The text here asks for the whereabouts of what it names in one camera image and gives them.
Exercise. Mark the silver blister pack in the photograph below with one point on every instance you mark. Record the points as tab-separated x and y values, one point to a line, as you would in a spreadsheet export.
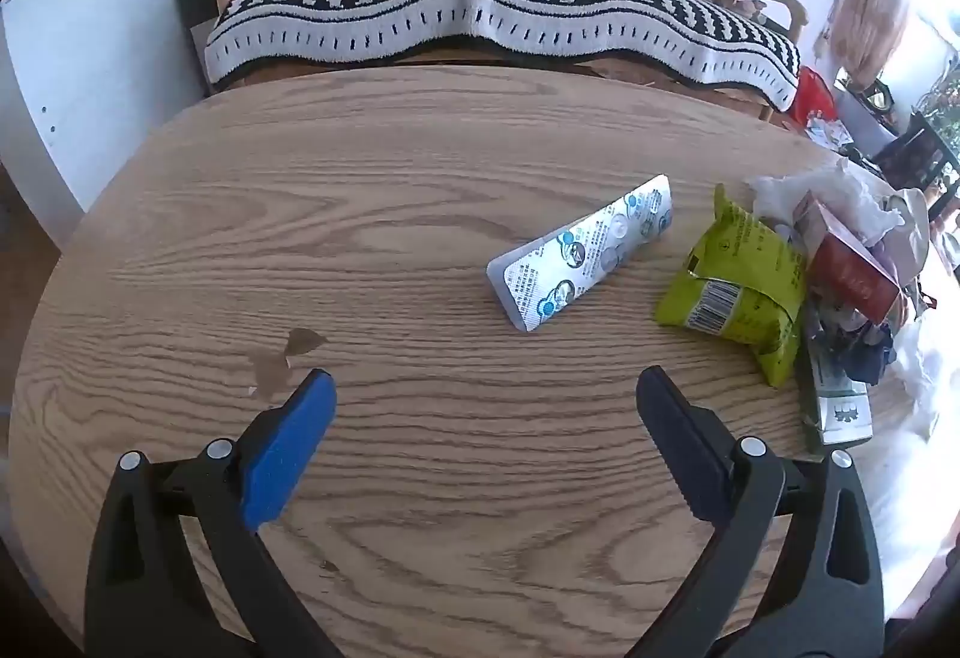
577	253

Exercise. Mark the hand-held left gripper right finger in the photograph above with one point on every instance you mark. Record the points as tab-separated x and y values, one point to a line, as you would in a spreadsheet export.
679	448

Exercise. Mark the white cabinet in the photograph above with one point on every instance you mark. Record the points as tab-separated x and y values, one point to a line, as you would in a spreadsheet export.
90	65

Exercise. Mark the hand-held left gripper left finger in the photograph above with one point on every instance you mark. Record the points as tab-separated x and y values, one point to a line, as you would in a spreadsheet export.
289	448

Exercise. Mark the red cardboard box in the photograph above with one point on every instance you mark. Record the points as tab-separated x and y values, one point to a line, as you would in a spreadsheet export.
847	268

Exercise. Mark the black wooden table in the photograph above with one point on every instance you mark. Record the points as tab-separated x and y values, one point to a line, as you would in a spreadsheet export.
922	155

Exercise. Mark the white plastic bag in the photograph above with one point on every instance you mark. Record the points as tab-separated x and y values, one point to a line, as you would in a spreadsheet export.
825	185
900	478

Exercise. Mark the green snack packet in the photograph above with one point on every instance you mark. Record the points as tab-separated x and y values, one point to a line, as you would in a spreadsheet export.
742	283

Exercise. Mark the red bag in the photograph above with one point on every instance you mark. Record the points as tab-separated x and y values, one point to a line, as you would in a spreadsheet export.
814	95

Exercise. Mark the dark blue wrapper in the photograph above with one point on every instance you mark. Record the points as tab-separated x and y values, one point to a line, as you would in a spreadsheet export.
870	350

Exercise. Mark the white green carton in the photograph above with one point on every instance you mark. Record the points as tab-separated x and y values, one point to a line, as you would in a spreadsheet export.
840	410

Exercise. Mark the scattered papers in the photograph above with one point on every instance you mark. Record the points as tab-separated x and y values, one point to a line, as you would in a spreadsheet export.
829	133

